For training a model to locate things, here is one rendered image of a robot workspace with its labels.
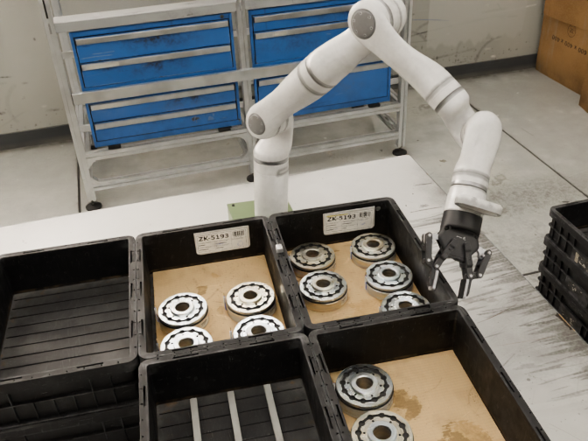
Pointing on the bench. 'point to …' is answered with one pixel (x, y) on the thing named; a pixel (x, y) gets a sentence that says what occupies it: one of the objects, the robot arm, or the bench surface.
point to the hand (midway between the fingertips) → (448, 286)
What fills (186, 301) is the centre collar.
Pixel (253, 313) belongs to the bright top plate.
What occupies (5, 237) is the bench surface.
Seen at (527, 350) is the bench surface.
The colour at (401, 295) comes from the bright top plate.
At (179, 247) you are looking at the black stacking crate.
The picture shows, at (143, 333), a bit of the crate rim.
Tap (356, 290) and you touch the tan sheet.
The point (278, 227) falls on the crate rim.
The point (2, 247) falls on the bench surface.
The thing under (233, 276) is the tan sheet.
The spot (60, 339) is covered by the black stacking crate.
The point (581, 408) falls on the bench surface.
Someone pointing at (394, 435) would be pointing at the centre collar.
